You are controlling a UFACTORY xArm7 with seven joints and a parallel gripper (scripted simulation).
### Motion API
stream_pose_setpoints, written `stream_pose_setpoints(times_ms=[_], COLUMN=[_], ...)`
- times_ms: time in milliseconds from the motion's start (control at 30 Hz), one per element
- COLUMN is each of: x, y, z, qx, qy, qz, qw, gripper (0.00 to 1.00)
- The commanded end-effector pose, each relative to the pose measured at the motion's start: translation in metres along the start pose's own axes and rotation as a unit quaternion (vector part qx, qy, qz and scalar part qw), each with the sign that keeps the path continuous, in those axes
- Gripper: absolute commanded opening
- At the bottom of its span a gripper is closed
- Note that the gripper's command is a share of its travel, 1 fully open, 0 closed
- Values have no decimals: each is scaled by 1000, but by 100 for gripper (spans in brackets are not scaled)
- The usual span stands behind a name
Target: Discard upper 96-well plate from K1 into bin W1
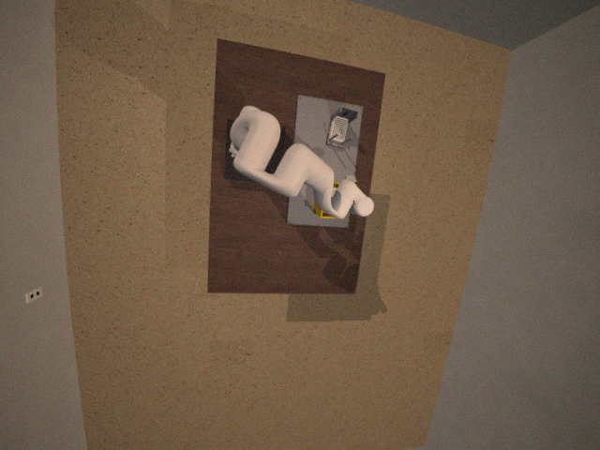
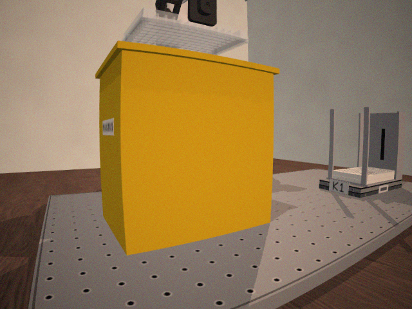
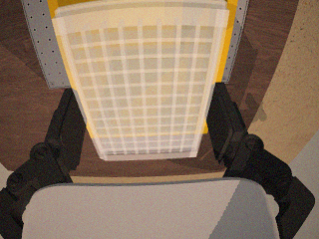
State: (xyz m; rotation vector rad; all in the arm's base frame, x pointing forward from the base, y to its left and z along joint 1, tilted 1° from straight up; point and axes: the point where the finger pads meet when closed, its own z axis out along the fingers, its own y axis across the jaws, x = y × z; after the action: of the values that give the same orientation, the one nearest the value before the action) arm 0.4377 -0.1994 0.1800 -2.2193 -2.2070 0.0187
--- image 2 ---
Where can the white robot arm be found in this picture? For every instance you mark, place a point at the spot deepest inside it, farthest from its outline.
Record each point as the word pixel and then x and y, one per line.
pixel 183 9

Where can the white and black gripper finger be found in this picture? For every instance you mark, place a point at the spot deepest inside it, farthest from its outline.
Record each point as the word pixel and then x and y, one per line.
pixel 162 5
pixel 202 12

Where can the yellow box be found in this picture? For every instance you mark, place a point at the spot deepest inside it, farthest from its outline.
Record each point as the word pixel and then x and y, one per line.
pixel 186 145

